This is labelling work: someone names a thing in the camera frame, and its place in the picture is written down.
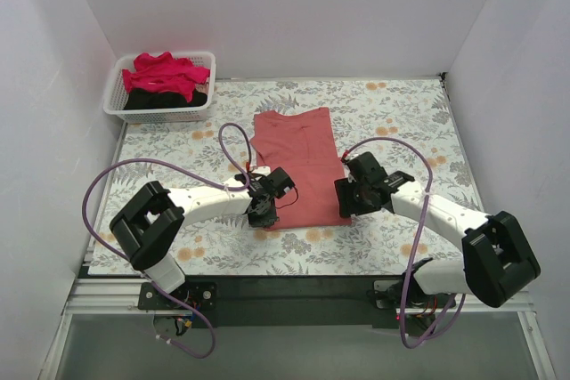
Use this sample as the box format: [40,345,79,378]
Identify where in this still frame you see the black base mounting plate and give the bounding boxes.
[136,273,457,331]

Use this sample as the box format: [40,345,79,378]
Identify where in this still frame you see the white plastic laundry basket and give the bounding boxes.
[103,52,216,124]

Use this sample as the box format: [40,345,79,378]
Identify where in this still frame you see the salmon pink t-shirt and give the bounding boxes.
[251,108,352,230]

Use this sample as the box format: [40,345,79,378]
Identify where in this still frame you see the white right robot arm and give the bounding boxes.
[335,152,542,308]

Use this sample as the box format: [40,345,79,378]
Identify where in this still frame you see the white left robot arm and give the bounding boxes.
[110,166,296,294]

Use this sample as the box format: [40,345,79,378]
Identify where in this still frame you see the aluminium frame rail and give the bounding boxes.
[64,278,535,314]

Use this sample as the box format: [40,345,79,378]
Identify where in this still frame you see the floral patterned table mat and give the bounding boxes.
[88,79,482,275]

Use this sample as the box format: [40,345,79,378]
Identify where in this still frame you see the black t-shirt in basket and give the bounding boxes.
[124,89,208,110]

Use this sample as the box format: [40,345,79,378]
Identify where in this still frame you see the magenta t-shirt in basket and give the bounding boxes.
[121,52,210,101]

